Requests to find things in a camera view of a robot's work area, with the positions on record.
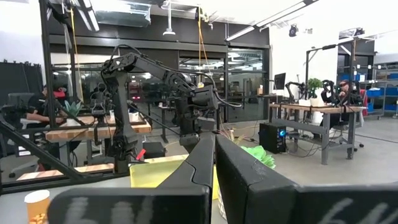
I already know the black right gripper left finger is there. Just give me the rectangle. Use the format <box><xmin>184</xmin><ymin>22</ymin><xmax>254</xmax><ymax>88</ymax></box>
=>
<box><xmin>47</xmin><ymin>133</ymin><xmax>216</xmax><ymax>224</ymax></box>

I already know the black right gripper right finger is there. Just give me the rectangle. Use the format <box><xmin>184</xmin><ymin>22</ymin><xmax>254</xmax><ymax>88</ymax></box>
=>
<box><xmin>215</xmin><ymin>134</ymin><xmax>398</xmax><ymax>224</ymax></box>

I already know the orange pill bottle white cap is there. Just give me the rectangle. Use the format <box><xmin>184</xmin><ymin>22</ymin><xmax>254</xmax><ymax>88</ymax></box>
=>
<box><xmin>24</xmin><ymin>189</ymin><xmax>51</xmax><ymax>224</ymax></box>

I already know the yellow translucent plastic bin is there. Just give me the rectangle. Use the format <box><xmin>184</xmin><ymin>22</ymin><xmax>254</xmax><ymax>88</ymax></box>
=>
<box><xmin>129</xmin><ymin>154</ymin><xmax>220</xmax><ymax>200</ymax></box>

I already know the triangle-patterned grey plant pot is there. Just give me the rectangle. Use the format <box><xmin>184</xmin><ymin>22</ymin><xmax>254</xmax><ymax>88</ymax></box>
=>
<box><xmin>216</xmin><ymin>185</ymin><xmax>228</xmax><ymax>221</ymax></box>

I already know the green artificial plant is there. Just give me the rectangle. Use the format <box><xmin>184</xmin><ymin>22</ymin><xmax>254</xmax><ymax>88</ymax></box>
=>
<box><xmin>239</xmin><ymin>145</ymin><xmax>277</xmax><ymax>170</ymax></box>

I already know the black computer tower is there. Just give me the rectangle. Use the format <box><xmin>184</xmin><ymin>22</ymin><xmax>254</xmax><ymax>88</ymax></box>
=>
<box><xmin>259</xmin><ymin>121</ymin><xmax>287</xmax><ymax>154</ymax></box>

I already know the white pendant lamp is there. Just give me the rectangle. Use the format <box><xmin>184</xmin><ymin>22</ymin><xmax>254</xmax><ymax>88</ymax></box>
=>
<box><xmin>162</xmin><ymin>0</ymin><xmax>177</xmax><ymax>37</ymax></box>

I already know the black computer monitor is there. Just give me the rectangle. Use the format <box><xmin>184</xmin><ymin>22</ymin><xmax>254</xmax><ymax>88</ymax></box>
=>
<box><xmin>273</xmin><ymin>72</ymin><xmax>287</xmax><ymax>91</ymax></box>

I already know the wooden top work table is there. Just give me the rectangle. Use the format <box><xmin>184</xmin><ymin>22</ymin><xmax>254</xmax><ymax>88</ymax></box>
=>
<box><xmin>269</xmin><ymin>102</ymin><xmax>366</xmax><ymax>166</ymax></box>
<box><xmin>45</xmin><ymin>114</ymin><xmax>152</xmax><ymax>166</ymax></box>

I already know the green plant in white pot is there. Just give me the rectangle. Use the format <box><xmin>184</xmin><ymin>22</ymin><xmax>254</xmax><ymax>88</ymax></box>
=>
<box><xmin>307</xmin><ymin>77</ymin><xmax>325</xmax><ymax>108</ymax></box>

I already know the wooden base board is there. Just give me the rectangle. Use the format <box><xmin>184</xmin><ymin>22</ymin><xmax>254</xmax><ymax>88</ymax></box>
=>
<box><xmin>16</xmin><ymin>162</ymin><xmax>115</xmax><ymax>182</ymax></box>

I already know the green succulent in white pot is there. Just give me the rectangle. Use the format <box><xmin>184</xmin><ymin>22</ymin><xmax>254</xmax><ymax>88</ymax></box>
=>
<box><xmin>63</xmin><ymin>100</ymin><xmax>84</xmax><ymax>127</ymax></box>

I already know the person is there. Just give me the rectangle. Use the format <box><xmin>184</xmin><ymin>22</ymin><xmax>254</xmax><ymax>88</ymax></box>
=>
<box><xmin>320</xmin><ymin>79</ymin><xmax>364</xmax><ymax>128</ymax></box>
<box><xmin>25</xmin><ymin>83</ymin><xmax>82</xmax><ymax>162</ymax></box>

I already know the shelf with blue bins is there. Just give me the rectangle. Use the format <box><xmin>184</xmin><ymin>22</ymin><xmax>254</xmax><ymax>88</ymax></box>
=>
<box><xmin>365</xmin><ymin>62</ymin><xmax>398</xmax><ymax>119</ymax></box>

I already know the black room divider panel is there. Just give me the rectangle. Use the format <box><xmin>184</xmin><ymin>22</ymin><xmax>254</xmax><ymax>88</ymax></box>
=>
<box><xmin>0</xmin><ymin>60</ymin><xmax>44</xmax><ymax>106</ymax></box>

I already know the black background workstation frame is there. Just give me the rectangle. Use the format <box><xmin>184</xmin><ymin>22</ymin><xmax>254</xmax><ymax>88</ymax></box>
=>
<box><xmin>305</xmin><ymin>43</ymin><xmax>357</xmax><ymax>106</ymax></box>

